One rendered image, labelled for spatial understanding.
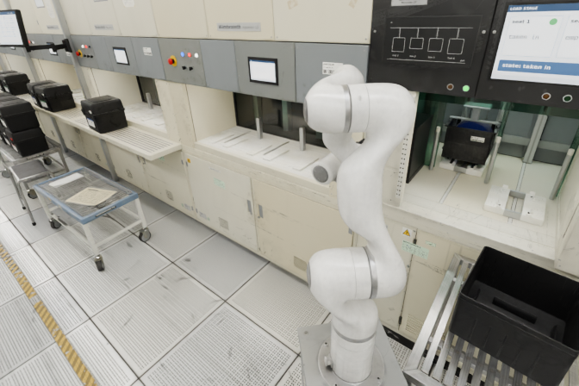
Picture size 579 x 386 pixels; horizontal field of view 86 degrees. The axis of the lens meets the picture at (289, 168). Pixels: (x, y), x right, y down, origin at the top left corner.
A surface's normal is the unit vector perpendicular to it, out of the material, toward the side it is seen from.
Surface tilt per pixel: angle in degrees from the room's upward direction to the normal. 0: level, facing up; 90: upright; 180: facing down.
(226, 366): 0
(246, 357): 0
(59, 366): 0
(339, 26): 90
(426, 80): 90
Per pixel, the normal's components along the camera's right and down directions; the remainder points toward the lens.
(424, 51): -0.61, 0.38
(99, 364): -0.04, -0.89
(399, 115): 0.06, 0.23
